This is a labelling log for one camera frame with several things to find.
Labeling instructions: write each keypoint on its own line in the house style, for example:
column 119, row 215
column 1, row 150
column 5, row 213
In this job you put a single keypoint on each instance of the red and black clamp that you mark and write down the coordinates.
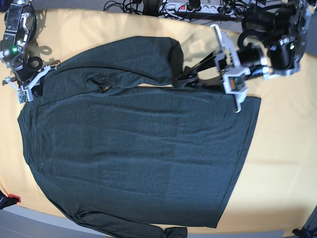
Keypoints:
column 6, row 201

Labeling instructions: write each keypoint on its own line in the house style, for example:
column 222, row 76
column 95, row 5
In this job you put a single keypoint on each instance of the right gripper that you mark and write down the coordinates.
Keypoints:
column 30, row 75

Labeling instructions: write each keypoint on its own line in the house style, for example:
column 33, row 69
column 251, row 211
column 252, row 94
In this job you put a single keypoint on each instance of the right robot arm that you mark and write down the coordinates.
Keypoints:
column 20, row 23

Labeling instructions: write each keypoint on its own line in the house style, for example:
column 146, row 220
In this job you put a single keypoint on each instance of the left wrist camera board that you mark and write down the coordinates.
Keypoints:
column 237, row 83

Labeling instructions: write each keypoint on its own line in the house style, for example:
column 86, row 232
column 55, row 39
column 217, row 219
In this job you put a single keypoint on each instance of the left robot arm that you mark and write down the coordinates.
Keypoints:
column 272, row 43

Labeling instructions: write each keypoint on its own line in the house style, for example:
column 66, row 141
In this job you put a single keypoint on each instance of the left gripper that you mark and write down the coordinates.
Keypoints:
column 249, row 61

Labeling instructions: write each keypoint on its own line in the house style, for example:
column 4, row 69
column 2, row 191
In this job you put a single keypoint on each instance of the dark teal long-sleeve shirt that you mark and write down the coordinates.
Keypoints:
column 119, row 151

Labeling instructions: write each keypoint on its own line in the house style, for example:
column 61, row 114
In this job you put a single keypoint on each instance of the yellow table cover cloth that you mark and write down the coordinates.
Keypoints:
column 277, row 188

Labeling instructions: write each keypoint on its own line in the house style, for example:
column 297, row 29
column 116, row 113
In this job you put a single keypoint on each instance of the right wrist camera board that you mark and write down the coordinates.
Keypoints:
column 24, row 96

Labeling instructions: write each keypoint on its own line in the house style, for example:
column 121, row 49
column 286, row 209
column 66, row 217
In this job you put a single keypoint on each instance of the black corner clamp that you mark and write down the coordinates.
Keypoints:
column 305, row 233

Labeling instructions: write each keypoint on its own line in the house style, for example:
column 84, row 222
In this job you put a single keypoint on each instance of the white power strip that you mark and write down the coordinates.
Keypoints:
column 180, row 7

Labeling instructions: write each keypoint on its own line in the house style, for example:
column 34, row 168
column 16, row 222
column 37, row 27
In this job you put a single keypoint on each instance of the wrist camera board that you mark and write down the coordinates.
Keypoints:
column 24, row 96
column 237, row 83

